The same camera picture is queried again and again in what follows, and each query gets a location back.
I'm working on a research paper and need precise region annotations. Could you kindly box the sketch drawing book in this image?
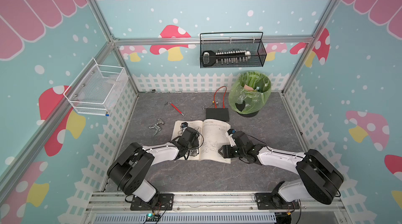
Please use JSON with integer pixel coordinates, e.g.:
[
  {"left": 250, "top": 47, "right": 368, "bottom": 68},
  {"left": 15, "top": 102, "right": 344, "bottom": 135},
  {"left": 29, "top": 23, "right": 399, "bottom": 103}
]
[{"left": 187, "top": 119, "right": 231, "bottom": 164}]

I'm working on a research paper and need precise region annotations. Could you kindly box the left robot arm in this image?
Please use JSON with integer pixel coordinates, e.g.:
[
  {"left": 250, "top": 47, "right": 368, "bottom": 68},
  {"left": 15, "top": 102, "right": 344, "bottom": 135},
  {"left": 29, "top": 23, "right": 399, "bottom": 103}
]
[{"left": 107, "top": 127, "right": 202, "bottom": 207}]

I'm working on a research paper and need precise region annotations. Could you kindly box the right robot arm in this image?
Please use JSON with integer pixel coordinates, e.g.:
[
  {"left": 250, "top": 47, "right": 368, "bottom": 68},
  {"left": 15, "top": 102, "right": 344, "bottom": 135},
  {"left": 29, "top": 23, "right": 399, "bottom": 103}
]
[{"left": 218, "top": 129, "right": 344, "bottom": 205}]

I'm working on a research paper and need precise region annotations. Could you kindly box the small metal clamp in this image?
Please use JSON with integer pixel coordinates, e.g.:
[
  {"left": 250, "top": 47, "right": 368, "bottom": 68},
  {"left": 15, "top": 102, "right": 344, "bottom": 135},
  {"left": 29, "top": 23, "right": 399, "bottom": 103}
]
[{"left": 148, "top": 118, "right": 165, "bottom": 136}]

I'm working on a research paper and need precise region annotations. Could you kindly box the black flat box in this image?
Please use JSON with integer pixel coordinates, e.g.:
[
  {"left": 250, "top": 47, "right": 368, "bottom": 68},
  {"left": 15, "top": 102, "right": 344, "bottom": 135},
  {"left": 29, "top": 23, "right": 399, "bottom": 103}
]
[{"left": 205, "top": 108, "right": 230, "bottom": 122}]

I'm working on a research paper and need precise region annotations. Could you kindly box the green bagged trash bin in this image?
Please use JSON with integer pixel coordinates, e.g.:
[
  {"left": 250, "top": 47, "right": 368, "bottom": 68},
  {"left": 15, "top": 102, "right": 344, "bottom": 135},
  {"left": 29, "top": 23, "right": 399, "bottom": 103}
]
[{"left": 228, "top": 71, "right": 272, "bottom": 117}]

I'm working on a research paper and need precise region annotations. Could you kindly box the black socket bit holder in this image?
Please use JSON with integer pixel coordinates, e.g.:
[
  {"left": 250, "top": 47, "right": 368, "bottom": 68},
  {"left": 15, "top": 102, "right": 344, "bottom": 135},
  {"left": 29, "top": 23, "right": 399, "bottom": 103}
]
[{"left": 200, "top": 50, "right": 251, "bottom": 67}]

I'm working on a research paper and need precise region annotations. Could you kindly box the green circuit board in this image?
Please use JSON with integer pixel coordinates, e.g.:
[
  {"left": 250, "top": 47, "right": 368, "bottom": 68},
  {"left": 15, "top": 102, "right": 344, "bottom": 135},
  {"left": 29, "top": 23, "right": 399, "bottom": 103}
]
[{"left": 146, "top": 213, "right": 161, "bottom": 223}]

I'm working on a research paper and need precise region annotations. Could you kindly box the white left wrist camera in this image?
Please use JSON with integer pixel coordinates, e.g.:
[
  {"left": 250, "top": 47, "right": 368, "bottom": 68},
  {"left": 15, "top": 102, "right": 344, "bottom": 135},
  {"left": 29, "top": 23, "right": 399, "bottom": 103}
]
[{"left": 181, "top": 122, "right": 188, "bottom": 130}]

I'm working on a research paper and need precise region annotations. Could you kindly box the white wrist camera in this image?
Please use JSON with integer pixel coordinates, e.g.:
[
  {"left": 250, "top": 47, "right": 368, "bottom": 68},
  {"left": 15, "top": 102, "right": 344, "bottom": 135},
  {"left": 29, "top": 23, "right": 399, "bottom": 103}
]
[
  {"left": 226, "top": 129, "right": 236, "bottom": 146},
  {"left": 181, "top": 122, "right": 188, "bottom": 130}
]

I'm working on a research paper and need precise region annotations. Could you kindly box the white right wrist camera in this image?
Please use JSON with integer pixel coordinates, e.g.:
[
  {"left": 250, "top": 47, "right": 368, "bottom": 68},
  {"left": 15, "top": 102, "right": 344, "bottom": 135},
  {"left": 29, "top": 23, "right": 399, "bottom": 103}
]
[{"left": 226, "top": 129, "right": 236, "bottom": 146}]

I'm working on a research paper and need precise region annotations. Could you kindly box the red handled tool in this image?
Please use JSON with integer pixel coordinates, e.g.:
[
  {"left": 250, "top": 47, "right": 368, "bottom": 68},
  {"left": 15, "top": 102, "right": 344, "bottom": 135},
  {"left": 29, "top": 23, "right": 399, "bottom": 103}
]
[{"left": 164, "top": 102, "right": 185, "bottom": 117}]

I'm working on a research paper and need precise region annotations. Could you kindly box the red cable loop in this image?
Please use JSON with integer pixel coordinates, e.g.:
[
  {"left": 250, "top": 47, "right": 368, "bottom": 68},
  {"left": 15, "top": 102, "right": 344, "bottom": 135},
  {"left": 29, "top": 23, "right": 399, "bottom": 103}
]
[{"left": 213, "top": 85, "right": 228, "bottom": 109}]

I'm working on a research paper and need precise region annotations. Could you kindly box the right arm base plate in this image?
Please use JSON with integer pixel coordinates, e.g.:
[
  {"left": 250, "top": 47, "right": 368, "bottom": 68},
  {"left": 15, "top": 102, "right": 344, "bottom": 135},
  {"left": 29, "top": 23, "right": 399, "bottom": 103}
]
[{"left": 254, "top": 193, "right": 300, "bottom": 211}]

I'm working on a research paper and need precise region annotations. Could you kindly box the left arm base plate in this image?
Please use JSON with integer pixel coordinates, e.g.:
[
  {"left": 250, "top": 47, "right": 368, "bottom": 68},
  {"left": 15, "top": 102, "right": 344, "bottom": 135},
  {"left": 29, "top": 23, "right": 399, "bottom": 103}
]
[{"left": 128, "top": 193, "right": 175, "bottom": 211}]

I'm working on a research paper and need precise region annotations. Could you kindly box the grey slotted cable duct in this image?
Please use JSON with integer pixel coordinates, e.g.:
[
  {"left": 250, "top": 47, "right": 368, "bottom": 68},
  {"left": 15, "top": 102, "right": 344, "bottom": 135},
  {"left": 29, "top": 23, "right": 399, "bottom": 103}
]
[{"left": 93, "top": 212, "right": 277, "bottom": 224}]

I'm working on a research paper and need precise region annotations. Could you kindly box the black wire wall basket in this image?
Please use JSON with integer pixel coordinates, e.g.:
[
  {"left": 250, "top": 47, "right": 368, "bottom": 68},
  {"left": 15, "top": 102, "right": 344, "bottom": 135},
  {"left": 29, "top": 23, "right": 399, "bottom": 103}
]
[{"left": 200, "top": 32, "right": 267, "bottom": 68}]

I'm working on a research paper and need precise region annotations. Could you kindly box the white wire wall basket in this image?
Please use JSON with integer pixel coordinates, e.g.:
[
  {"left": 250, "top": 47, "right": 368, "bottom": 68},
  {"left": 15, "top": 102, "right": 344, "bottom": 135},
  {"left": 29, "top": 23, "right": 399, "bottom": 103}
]
[{"left": 63, "top": 58, "right": 128, "bottom": 117}]

